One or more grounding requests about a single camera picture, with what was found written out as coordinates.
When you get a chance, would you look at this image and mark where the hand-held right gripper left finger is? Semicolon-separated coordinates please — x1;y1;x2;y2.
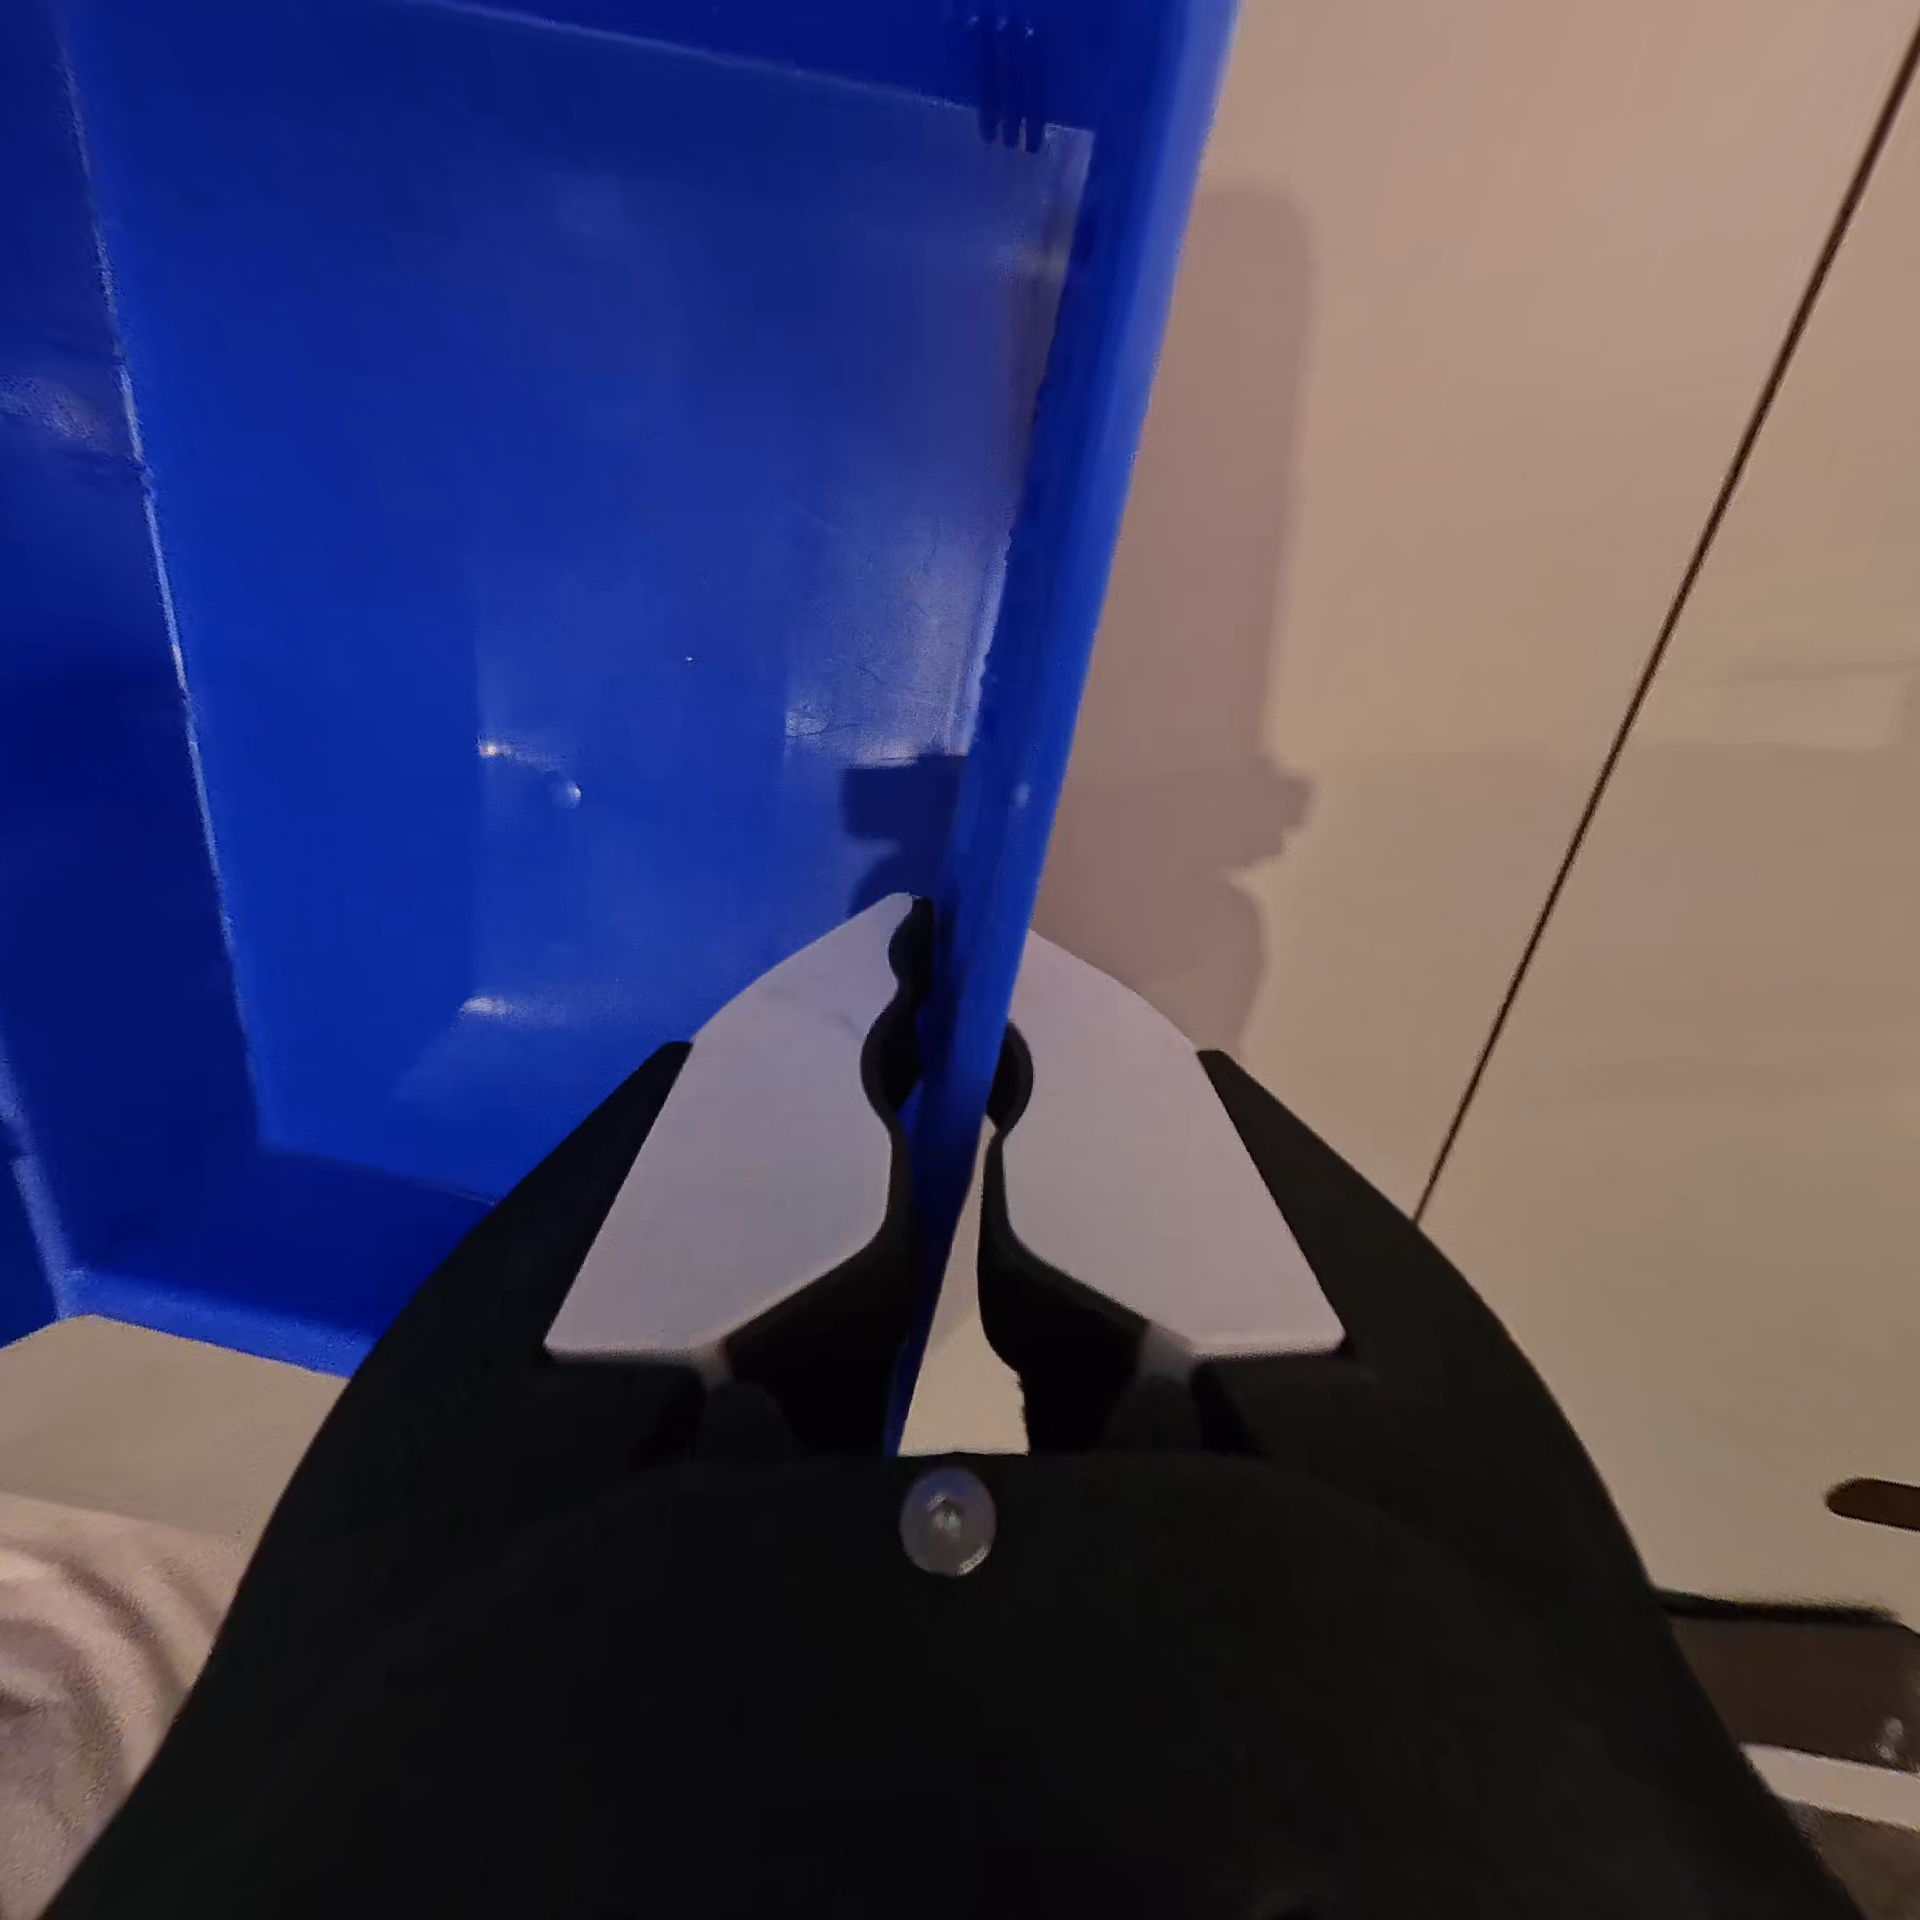
545;891;935;1366

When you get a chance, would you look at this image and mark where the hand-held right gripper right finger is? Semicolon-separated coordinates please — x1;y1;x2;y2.
979;931;1346;1366

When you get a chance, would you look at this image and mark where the blue plastic bin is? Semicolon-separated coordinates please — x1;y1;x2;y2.
0;0;1248;1461

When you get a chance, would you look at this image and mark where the grey desk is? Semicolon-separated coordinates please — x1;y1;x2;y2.
0;0;1920;1864

